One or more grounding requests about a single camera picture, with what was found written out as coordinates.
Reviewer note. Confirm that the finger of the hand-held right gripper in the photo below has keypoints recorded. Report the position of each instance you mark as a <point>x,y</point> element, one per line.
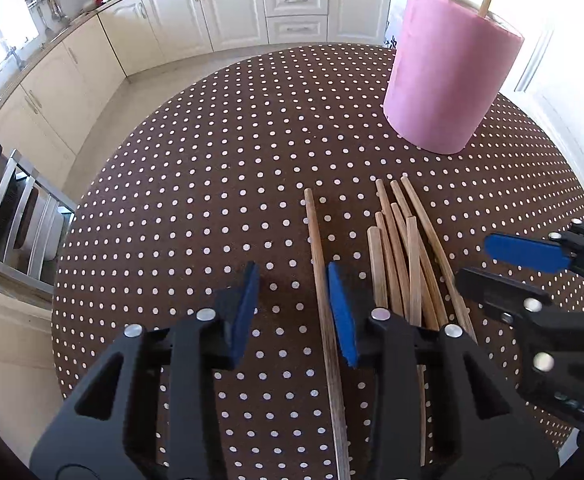
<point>547,335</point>
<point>522,252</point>

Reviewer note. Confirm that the metal storage rack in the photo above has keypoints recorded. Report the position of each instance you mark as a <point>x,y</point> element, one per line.
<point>6,195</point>

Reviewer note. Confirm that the cream cabinet drawer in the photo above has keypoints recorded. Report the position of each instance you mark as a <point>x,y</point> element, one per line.
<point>296,1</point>
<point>297,29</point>

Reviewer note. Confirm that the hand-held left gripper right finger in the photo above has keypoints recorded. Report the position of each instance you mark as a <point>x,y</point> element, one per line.
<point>344,310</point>

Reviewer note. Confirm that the cream base cabinets under window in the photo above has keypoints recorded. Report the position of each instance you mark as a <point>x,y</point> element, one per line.
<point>61,95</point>

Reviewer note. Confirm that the brown polka dot tablecloth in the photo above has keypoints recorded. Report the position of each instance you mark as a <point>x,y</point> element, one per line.
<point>196,185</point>

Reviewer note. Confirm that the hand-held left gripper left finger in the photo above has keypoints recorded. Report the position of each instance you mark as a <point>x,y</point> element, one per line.
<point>244,305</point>

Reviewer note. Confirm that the cream base cabinets with doors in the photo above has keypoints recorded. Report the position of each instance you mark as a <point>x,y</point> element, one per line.
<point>171,15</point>

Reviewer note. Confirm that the bunch of wooden chopsticks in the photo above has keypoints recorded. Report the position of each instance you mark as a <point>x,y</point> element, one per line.
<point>397,260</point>

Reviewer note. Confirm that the wall rail with hanging utensils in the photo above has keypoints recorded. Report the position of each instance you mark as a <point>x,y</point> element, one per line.
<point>49,7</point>

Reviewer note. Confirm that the metal faucet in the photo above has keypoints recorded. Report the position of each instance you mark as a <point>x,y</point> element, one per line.
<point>18,57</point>

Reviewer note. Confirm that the pink cylindrical cup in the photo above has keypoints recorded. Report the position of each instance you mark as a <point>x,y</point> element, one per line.
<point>442,70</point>

